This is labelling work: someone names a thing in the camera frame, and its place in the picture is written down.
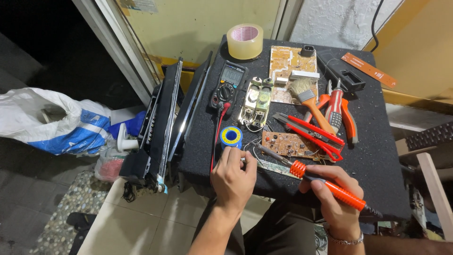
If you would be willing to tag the orange narrow circuit strip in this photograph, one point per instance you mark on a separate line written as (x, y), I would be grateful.
(370, 69)

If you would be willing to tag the white blue plastic sack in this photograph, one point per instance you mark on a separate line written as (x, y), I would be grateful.
(53, 122)

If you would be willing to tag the white plastic fitting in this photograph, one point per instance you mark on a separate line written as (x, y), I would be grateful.
(125, 138)

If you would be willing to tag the wooden chair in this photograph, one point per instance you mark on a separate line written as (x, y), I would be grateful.
(430, 166)

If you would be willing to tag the red grey screwdriver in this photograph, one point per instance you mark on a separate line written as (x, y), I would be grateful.
(334, 108)

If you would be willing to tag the green narrow circuit strip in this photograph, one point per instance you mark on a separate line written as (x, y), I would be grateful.
(274, 167)

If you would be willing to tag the small brown circuit board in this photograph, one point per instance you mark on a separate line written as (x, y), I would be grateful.
(292, 145)

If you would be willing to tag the clear packing tape roll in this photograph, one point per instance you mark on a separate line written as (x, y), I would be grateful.
(245, 40)

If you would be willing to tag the black multimeter probe lead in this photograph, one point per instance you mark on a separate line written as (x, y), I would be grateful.
(214, 138)

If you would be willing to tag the black flat television panel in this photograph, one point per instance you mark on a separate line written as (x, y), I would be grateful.
(155, 127)

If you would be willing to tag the blue plastic bag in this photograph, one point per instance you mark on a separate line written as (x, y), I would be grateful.
(129, 125)

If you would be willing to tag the clear bag with red contents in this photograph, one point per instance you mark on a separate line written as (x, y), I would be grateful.
(109, 166)

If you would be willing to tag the black digital multimeter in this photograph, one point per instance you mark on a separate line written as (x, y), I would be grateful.
(226, 85)

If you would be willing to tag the black foam table mat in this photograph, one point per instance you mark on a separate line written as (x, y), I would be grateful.
(371, 148)

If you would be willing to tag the person's right hand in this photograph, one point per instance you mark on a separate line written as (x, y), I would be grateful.
(336, 202)

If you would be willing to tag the large yellow circuit board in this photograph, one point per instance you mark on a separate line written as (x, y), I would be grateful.
(292, 72)

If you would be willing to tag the black thin television panel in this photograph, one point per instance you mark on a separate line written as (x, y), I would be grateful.
(191, 106)

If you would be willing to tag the red multimeter probe lead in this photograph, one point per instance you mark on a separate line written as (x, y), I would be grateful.
(218, 131)

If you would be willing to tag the person's left hand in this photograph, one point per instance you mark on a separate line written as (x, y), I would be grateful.
(231, 186)

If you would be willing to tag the black plastic casing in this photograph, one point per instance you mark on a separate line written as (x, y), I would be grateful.
(341, 72)

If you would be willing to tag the red utility knife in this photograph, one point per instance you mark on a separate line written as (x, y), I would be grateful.
(311, 134)

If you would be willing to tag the person's dark trousers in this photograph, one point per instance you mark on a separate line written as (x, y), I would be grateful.
(279, 230)

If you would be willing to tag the metal speaker pair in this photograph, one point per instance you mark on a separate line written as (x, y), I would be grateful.
(256, 102)

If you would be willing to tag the orange soldering iron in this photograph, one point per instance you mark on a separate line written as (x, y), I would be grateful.
(318, 177)

